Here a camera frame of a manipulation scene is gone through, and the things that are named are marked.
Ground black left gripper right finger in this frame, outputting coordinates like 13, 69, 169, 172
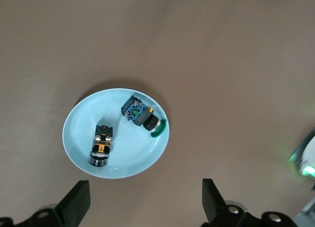
201, 178, 301, 227

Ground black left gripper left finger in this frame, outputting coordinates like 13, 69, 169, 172
0, 180, 91, 227

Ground orange and black switch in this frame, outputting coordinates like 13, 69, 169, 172
88, 125, 114, 167

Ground light blue round plate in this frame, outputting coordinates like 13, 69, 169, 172
62, 88, 170, 180

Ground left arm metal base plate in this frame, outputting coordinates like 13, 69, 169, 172
288, 125, 315, 216

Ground green and blue switch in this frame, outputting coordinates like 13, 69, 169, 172
120, 95, 168, 140

